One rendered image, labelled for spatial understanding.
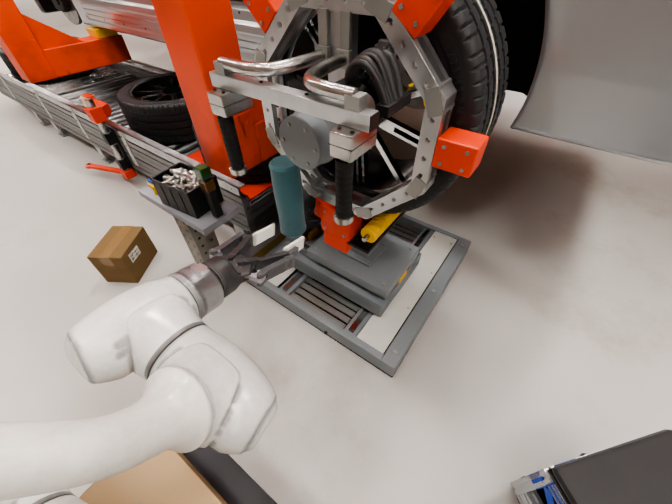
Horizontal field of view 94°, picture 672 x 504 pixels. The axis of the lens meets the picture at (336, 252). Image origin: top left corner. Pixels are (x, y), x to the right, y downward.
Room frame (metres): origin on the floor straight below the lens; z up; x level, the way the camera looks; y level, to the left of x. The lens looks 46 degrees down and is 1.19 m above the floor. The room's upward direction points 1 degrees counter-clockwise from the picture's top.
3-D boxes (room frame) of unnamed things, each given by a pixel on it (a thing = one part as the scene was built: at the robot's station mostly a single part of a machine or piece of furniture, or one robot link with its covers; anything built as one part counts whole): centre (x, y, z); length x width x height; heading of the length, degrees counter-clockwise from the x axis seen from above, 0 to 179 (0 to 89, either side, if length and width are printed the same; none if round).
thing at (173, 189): (1.01, 0.56, 0.51); 0.20 x 0.14 x 0.13; 60
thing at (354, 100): (0.67, -0.03, 1.03); 0.19 x 0.18 x 0.11; 144
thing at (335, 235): (0.85, -0.04, 0.48); 0.16 x 0.12 x 0.17; 144
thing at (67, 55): (2.58, 1.77, 0.69); 0.52 x 0.17 x 0.35; 144
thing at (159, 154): (1.94, 1.41, 0.28); 2.47 x 0.09 x 0.22; 54
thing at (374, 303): (0.99, -0.08, 0.13); 0.50 x 0.36 x 0.10; 54
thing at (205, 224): (1.03, 0.60, 0.44); 0.43 x 0.17 x 0.03; 54
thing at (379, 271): (0.96, -0.12, 0.32); 0.40 x 0.30 x 0.28; 54
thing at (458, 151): (0.64, -0.28, 0.85); 0.09 x 0.08 x 0.07; 54
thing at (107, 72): (3.28, 2.58, 0.20); 1.00 x 0.86 x 0.39; 54
